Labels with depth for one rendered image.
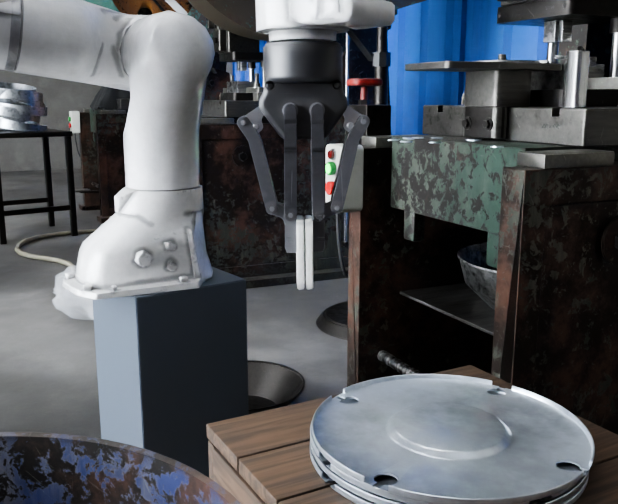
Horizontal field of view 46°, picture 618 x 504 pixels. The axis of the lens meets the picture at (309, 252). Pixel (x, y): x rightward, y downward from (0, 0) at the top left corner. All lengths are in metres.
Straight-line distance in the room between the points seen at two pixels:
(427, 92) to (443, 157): 2.46
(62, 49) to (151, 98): 0.13
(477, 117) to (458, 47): 2.25
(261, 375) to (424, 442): 1.11
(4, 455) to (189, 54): 0.59
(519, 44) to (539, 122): 2.00
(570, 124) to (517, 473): 0.66
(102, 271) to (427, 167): 0.65
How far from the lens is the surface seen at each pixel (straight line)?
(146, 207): 1.07
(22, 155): 7.71
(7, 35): 1.03
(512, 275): 1.13
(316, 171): 0.70
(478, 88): 1.37
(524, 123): 1.32
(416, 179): 1.43
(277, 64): 0.68
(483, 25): 3.48
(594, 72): 1.45
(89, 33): 1.05
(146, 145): 1.07
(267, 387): 1.82
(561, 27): 1.46
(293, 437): 0.84
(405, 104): 3.97
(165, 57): 1.00
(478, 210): 1.28
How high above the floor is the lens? 0.73
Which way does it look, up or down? 12 degrees down
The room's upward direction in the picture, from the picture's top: straight up
